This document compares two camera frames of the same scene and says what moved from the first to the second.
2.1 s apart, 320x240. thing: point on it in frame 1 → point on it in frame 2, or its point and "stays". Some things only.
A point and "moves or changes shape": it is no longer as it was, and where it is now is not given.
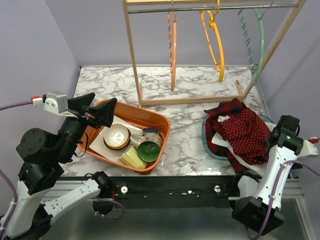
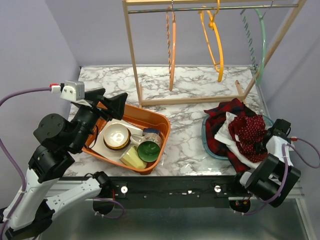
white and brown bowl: [117, 137] stays
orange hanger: [172, 30] stays
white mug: [149, 146] stays
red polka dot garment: [248, 135] moves or changes shape
